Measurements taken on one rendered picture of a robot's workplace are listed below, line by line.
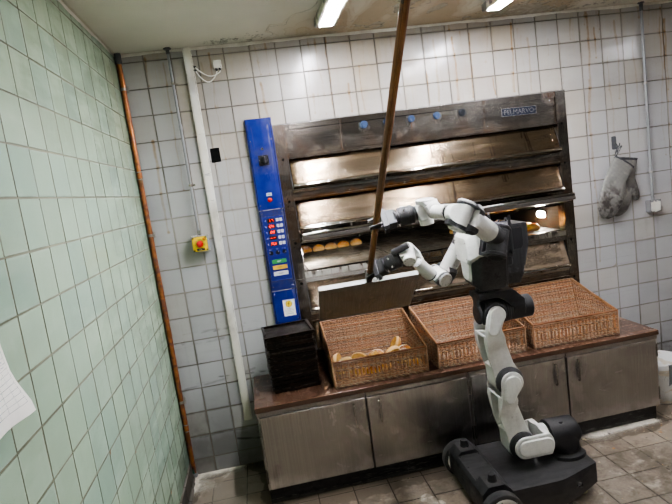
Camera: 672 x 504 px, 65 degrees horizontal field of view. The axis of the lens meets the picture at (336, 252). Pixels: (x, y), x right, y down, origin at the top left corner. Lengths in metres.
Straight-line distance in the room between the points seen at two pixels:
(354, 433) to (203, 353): 1.06
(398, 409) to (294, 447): 0.61
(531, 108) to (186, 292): 2.51
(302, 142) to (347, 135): 0.29
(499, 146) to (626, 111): 0.94
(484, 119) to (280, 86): 1.33
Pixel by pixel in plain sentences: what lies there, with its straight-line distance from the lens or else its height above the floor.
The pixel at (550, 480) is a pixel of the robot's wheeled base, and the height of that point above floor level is 0.17.
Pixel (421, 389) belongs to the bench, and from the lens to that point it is 3.10.
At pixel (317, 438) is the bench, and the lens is 3.08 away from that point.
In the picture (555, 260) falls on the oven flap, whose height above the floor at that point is 0.98.
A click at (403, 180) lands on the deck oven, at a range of 3.44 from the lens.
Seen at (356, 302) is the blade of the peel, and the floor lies 1.03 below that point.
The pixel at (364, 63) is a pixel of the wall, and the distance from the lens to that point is 3.47.
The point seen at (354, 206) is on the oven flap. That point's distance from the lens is 3.37.
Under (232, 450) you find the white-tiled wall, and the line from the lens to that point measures 3.68.
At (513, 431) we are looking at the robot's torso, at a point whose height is 0.36.
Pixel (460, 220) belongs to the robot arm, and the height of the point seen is 1.49.
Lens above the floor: 1.71
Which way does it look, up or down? 7 degrees down
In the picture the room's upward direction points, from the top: 8 degrees counter-clockwise
